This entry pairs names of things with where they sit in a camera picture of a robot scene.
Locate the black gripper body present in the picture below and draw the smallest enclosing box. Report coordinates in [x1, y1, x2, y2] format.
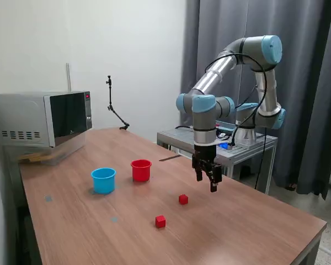
[192, 143, 218, 169]

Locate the grey metal robot cart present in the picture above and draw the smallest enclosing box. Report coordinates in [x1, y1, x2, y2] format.
[157, 125, 279, 195]

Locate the blue teach pendant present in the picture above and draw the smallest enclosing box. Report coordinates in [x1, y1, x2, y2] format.
[216, 123, 235, 133]

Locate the red plastic cup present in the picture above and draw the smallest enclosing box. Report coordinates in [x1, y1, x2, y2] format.
[130, 159, 152, 182]

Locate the grey table leg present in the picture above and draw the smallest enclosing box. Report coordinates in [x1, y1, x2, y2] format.
[292, 234, 328, 265]

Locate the grey curtain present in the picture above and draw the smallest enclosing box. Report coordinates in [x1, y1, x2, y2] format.
[180, 0, 331, 201]

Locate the white vertical pole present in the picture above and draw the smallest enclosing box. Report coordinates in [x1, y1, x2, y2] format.
[66, 62, 72, 93]

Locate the silver microwave oven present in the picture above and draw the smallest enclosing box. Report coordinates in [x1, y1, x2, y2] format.
[0, 91, 93, 149]

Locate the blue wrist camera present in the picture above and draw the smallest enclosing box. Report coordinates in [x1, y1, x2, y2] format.
[216, 141, 234, 151]

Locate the black hanging cable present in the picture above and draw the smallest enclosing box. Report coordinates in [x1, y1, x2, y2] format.
[254, 128, 268, 190]

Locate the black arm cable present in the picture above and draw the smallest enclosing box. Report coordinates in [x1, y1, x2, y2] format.
[205, 53, 267, 144]

